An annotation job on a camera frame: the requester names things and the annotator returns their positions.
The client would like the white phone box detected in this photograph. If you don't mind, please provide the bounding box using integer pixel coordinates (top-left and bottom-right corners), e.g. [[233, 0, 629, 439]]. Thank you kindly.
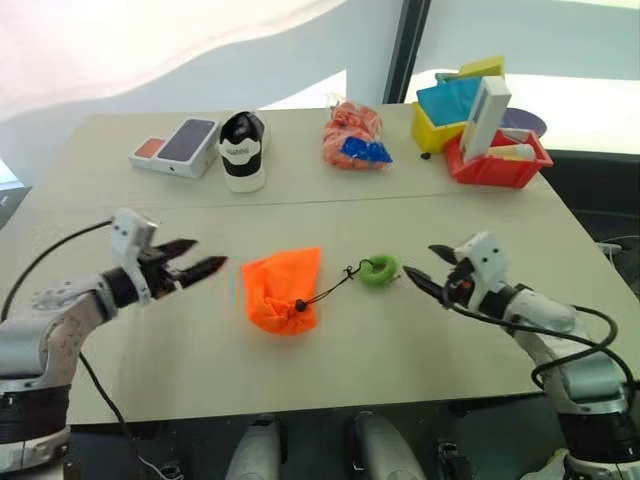
[[127, 117, 222, 179]]

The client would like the small white card box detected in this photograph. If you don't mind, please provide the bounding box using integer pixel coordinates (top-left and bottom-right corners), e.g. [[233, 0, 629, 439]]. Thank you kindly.
[[499, 127, 535, 146]]

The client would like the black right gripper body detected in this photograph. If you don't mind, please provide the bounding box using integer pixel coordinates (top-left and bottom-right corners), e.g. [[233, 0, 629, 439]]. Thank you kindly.
[[442, 259, 481, 314]]

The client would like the teal blue cloth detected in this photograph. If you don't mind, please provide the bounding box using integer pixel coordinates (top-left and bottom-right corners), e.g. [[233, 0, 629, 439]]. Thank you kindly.
[[416, 75, 485, 126]]

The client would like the black panel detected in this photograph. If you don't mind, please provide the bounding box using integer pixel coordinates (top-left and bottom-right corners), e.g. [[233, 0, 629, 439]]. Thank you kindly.
[[0, 185, 32, 229]]

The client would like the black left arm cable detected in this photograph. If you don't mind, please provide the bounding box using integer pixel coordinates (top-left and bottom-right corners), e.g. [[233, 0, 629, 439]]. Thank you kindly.
[[0, 219, 146, 476]]

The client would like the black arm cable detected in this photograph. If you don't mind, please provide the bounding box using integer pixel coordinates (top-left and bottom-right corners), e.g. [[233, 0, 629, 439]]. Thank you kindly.
[[442, 294, 639, 391], [0, 219, 146, 476]]

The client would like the purple round disc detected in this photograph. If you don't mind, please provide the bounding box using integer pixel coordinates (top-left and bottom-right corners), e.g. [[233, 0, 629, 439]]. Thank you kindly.
[[501, 107, 547, 137]]

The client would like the green fabric ring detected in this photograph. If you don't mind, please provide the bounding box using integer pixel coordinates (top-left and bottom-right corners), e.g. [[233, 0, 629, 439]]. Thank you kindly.
[[358, 253, 403, 289]]

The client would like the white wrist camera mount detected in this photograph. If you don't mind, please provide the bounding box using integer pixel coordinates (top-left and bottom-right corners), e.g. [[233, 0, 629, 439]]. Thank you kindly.
[[452, 231, 511, 314], [109, 208, 160, 305]]

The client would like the cream tube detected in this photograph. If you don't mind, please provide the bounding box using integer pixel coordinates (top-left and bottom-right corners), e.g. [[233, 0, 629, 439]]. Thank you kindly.
[[485, 143, 535, 161]]

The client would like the grey rounded robot leg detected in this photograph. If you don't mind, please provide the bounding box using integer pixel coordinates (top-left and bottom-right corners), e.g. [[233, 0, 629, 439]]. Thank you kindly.
[[227, 415, 286, 480], [349, 410, 426, 480]]

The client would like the red plastic bin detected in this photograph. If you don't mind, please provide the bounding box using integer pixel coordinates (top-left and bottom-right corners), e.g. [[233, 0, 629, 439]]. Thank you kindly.
[[444, 128, 554, 189]]

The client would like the yellow box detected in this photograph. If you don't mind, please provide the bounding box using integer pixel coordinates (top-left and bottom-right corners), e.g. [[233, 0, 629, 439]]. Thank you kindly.
[[457, 54, 506, 80]]

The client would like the thin white floor cable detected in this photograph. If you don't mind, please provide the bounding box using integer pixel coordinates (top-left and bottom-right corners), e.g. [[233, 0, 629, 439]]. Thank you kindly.
[[134, 442, 164, 474]]

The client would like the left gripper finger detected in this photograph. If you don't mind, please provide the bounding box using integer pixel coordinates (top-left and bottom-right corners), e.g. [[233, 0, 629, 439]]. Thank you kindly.
[[175, 255, 230, 290], [158, 239, 200, 264]]

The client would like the orange drawstring pouch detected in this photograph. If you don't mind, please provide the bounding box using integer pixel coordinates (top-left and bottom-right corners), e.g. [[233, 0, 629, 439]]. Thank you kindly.
[[241, 245, 359, 335]]

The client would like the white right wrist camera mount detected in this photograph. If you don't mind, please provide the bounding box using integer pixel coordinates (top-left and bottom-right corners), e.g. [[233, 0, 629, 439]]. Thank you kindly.
[[452, 231, 511, 314]]

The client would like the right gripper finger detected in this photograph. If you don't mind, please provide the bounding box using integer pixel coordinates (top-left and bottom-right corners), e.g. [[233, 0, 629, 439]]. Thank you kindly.
[[428, 244, 459, 265], [402, 266, 447, 307]]

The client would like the black and white sneaker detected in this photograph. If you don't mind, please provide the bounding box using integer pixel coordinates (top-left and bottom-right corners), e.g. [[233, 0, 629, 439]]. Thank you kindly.
[[215, 111, 268, 194]]

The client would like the dark window pillar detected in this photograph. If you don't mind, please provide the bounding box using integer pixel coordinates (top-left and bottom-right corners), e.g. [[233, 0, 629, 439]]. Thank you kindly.
[[382, 0, 432, 105]]

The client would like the clear bag of orange snacks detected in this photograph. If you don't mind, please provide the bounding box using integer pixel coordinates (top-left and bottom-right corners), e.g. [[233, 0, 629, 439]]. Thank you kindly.
[[321, 93, 394, 172]]

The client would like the yellow plastic bin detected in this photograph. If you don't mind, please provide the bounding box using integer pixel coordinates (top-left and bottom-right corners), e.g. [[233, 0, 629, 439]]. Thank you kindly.
[[410, 102, 471, 154]]

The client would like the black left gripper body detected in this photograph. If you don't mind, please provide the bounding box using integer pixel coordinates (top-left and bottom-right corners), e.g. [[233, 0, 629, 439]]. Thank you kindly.
[[137, 246, 184, 301]]

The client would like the tall white box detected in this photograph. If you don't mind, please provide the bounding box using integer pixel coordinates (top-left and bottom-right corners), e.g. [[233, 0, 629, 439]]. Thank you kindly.
[[459, 75, 513, 164]]

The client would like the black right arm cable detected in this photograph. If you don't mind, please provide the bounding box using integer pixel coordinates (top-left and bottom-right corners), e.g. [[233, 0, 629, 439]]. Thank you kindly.
[[442, 294, 639, 391]]

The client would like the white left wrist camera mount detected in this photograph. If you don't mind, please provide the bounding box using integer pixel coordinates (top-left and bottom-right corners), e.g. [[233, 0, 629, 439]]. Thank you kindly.
[[109, 208, 160, 305]]

